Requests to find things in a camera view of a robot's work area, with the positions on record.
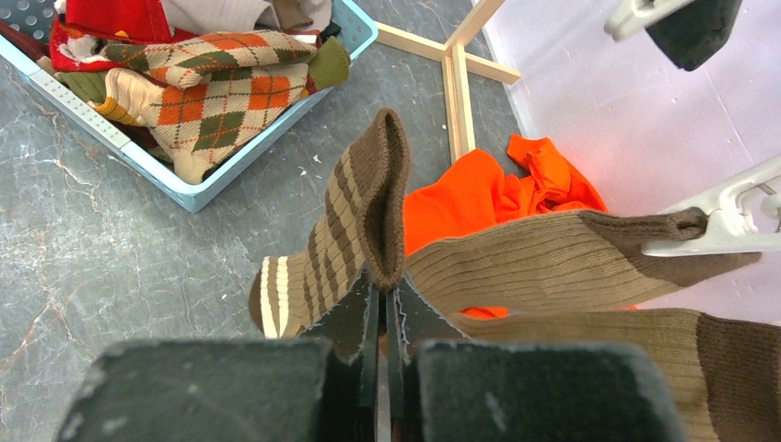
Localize brown beige striped sock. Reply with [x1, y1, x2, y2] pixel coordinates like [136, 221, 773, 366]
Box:
[249, 108, 411, 339]

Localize wooden drying rack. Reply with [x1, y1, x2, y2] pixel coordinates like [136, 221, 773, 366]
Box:
[376, 0, 520, 162]

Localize orange shirt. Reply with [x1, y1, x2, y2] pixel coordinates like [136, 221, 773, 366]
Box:
[402, 134, 639, 321]

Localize light blue basket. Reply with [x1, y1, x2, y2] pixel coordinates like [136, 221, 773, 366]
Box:
[1, 0, 379, 213]

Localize white clip hanger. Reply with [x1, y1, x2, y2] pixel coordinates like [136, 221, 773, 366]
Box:
[604, 0, 780, 257]

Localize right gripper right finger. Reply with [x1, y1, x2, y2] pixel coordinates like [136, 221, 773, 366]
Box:
[385, 279, 687, 441]

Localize brown tan sock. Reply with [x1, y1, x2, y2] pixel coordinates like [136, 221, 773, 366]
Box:
[407, 209, 762, 314]
[450, 308, 780, 441]

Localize argyle patterned sock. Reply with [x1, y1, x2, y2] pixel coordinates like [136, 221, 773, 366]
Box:
[96, 29, 350, 185]

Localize pile of socks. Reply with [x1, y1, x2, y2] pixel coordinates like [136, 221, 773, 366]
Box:
[1, 1, 331, 101]

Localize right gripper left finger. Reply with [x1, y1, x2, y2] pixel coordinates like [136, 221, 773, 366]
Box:
[55, 272, 379, 441]

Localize red sock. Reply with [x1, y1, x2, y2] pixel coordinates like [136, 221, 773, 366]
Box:
[50, 0, 193, 72]

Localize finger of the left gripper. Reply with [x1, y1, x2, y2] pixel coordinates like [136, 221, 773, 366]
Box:
[646, 0, 742, 72]

